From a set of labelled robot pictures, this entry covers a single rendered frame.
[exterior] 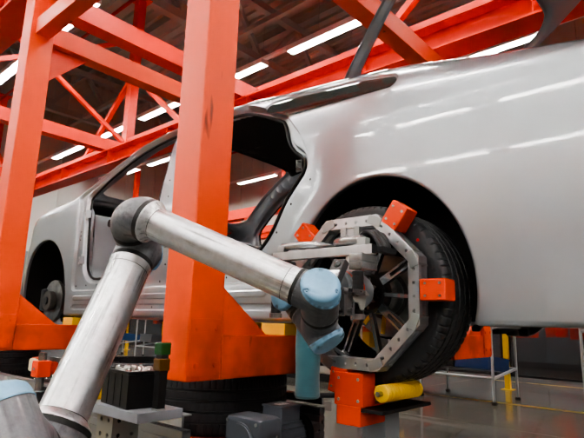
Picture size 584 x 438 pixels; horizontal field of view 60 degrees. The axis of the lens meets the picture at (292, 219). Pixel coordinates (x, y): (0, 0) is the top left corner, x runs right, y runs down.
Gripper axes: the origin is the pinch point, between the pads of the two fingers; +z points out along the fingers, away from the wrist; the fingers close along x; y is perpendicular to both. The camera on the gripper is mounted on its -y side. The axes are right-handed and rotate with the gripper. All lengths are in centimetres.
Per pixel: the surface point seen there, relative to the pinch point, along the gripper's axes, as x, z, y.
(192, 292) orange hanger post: -60, -18, 0
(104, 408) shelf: -73, -41, 39
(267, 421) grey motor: -40, 2, 43
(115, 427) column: -73, -36, 45
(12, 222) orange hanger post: -253, -13, -48
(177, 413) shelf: -54, -26, 39
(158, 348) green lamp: -55, -34, 19
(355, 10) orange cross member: -69, 98, -177
